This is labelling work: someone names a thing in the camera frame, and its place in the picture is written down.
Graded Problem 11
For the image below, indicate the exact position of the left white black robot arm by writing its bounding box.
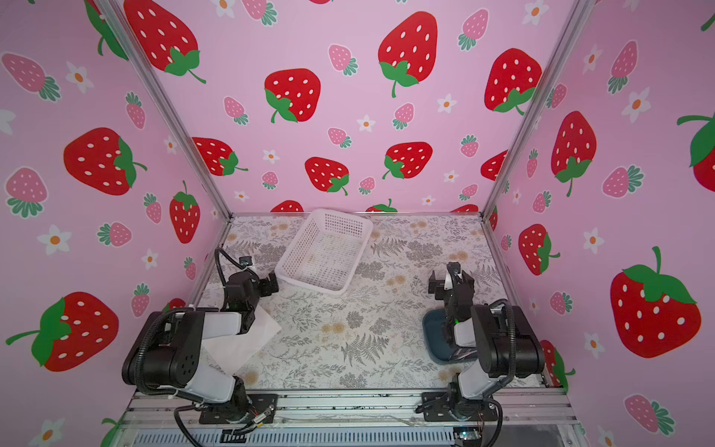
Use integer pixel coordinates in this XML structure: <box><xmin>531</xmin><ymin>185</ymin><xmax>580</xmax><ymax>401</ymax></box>
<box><xmin>121</xmin><ymin>248</ymin><xmax>280</xmax><ymax>431</ymax></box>

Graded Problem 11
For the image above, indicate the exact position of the aluminium frame rail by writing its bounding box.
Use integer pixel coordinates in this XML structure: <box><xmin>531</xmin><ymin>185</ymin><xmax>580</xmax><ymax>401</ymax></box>
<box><xmin>112</xmin><ymin>389</ymin><xmax>588</xmax><ymax>446</ymax></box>

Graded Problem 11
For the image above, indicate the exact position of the white plastic mesh basket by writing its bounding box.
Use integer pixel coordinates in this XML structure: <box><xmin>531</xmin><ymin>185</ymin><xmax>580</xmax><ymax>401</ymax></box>
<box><xmin>275</xmin><ymin>209</ymin><xmax>374</xmax><ymax>296</ymax></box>

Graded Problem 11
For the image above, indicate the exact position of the white paper napkin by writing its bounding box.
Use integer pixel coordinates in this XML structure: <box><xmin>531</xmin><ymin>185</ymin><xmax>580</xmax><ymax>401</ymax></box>
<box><xmin>202</xmin><ymin>305</ymin><xmax>281</xmax><ymax>375</ymax></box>

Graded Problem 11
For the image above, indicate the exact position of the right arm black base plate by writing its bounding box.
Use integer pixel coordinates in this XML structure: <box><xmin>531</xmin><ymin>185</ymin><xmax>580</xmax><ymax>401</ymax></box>
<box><xmin>414</xmin><ymin>391</ymin><xmax>500</xmax><ymax>422</ymax></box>

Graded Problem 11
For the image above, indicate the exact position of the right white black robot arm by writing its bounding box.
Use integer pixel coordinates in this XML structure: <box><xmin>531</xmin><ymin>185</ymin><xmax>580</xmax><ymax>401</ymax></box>
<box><xmin>416</xmin><ymin>262</ymin><xmax>546</xmax><ymax>422</ymax></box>

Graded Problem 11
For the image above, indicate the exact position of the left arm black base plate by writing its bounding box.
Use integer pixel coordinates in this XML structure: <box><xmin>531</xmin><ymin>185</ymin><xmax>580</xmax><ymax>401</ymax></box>
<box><xmin>199</xmin><ymin>393</ymin><xmax>279</xmax><ymax>425</ymax></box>

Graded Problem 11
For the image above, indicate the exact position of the dark teal plastic bin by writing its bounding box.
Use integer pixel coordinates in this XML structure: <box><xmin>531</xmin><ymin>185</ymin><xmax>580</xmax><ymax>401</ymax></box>
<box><xmin>422</xmin><ymin>309</ymin><xmax>478</xmax><ymax>365</ymax></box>

